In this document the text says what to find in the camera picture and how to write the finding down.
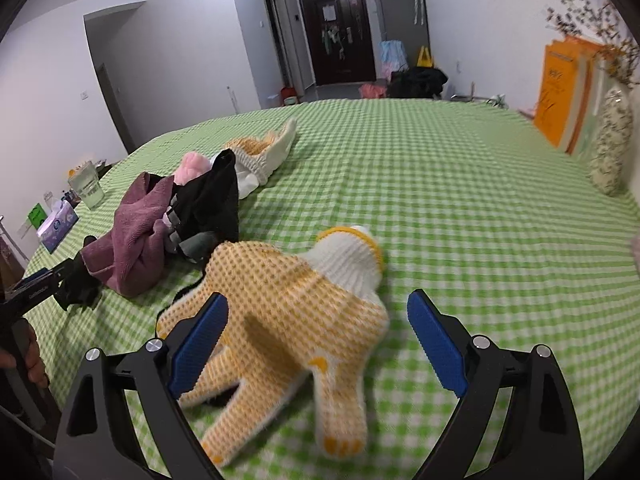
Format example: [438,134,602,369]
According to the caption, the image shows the white cloth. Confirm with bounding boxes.
[210,152,262,201]

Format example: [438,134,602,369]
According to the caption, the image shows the yellow dotted knit glove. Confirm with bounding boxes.
[156,226,391,467]
[227,119,299,186]

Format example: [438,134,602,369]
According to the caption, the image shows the black cloth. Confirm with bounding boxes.
[169,149,241,263]

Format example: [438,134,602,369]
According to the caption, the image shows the dark entrance door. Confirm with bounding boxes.
[297,0,377,87]

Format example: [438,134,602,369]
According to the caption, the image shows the person's left hand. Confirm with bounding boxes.
[0,332,51,391]

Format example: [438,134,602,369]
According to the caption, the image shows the grey cabinet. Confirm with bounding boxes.
[374,0,432,68]

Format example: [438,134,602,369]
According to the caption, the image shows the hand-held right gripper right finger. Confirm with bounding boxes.
[406,289,586,480]

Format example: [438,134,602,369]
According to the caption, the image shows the grey sock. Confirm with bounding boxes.
[167,231,217,263]

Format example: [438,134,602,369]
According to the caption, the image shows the glass cup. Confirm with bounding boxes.
[67,160,106,209]

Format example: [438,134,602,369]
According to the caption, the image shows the orange books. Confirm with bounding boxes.
[532,37,603,155]

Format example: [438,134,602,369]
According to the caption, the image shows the tissue box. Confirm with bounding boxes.
[37,199,81,252]

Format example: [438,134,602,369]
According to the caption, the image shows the black bag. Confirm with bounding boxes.
[389,66,449,99]

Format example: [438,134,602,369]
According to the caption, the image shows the white cable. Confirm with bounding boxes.
[0,404,57,449]

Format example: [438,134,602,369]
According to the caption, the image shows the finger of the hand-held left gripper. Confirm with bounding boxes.
[62,235,99,281]
[54,276,103,312]

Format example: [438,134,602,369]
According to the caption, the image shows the pink fluffy sock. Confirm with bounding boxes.
[174,152,209,187]

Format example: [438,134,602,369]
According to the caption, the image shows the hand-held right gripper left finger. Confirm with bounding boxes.
[52,292,231,480]

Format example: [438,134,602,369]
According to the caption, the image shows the maroon towel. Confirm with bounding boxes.
[81,172,177,297]

